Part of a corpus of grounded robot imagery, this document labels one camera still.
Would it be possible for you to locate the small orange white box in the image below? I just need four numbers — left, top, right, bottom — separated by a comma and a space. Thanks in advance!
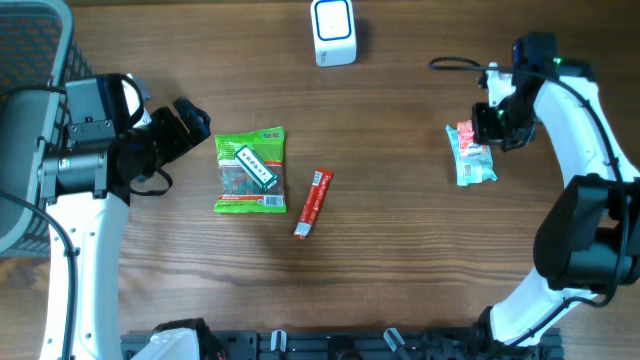
456, 120, 491, 159

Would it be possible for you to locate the teal tissue packet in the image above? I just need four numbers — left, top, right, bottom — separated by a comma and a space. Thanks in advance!
445, 125, 498, 187

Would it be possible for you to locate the green white medicine box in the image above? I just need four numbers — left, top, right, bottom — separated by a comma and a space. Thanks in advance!
234, 145, 277, 192

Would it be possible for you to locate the green snack bag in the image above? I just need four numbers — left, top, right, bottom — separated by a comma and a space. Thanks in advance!
214, 127, 287, 213

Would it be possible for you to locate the red sachet stick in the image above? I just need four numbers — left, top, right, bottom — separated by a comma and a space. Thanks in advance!
294, 168, 333, 240

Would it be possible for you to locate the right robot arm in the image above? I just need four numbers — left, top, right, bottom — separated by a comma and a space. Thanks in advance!
472, 33, 639, 359

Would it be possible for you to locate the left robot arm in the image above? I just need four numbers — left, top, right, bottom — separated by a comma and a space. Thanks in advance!
39, 73, 211, 359

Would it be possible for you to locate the white barcode scanner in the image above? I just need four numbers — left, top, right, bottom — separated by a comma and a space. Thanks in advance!
310, 0, 357, 67

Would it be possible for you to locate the grey plastic mesh basket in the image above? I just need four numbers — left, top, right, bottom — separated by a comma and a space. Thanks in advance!
0, 0, 96, 259

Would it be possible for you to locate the right black camera cable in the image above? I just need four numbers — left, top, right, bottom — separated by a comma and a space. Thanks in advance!
428, 56, 634, 351

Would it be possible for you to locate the black camera cable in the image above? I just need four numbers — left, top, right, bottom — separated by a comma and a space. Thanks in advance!
0, 84, 81, 360
428, 56, 634, 351

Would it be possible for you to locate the left black camera cable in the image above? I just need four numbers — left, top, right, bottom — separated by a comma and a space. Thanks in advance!
0, 84, 81, 360

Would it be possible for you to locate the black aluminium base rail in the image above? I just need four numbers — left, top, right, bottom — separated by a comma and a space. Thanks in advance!
119, 327, 565, 360

